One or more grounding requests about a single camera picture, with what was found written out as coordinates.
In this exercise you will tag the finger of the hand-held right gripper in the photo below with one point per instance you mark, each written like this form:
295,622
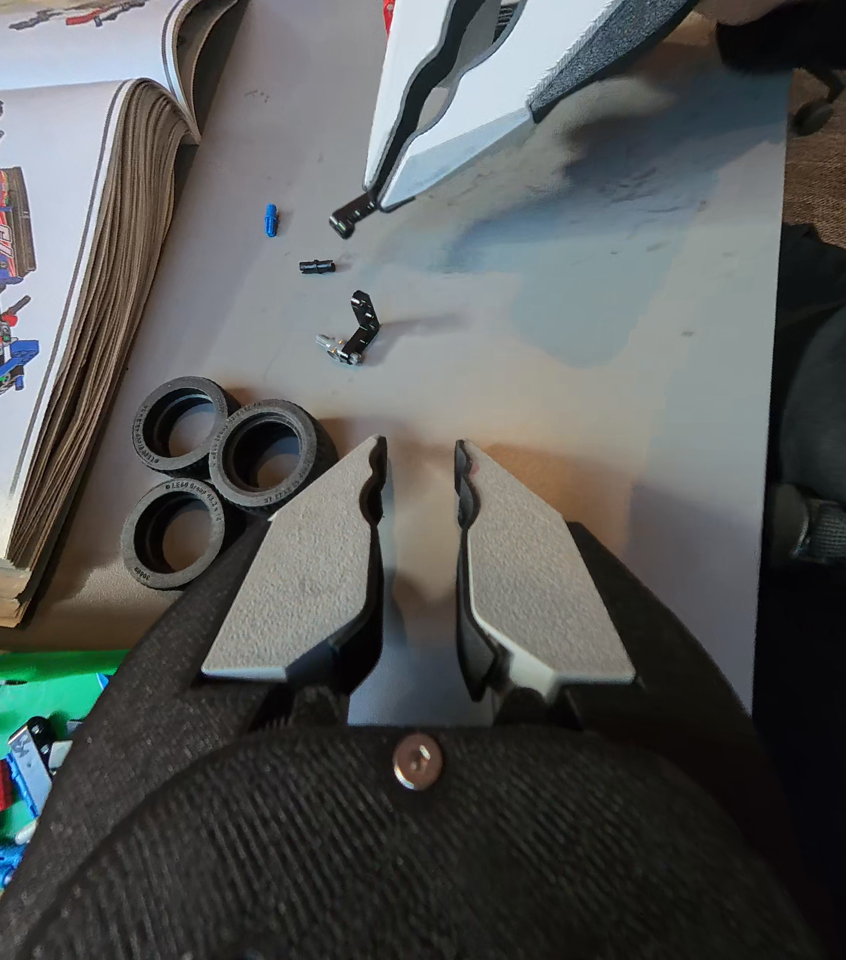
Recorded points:
400,67
513,67

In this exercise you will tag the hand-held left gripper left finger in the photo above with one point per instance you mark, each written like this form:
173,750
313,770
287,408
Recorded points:
295,592

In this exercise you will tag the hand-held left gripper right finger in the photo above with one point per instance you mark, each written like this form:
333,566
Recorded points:
535,600

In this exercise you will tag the black thin toy liftarm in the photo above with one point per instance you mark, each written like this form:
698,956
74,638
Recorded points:
351,215

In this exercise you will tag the black toy connector pin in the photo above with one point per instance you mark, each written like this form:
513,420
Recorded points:
316,265

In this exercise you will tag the grey toy axle connector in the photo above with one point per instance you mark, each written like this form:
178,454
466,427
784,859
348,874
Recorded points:
327,341

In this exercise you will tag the black angled toy beam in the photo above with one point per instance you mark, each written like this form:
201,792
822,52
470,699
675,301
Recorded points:
367,319

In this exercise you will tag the green plastic bin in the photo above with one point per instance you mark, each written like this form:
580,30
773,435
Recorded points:
33,682

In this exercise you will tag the grey desk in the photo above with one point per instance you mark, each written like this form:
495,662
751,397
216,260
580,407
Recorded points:
617,375

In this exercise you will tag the black rubber toy tyre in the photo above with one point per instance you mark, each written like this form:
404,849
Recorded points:
149,442
139,555
232,480

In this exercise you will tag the blue toy connector pin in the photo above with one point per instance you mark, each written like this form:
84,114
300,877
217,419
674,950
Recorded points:
271,220

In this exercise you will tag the office chair base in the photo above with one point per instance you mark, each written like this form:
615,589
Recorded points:
816,109

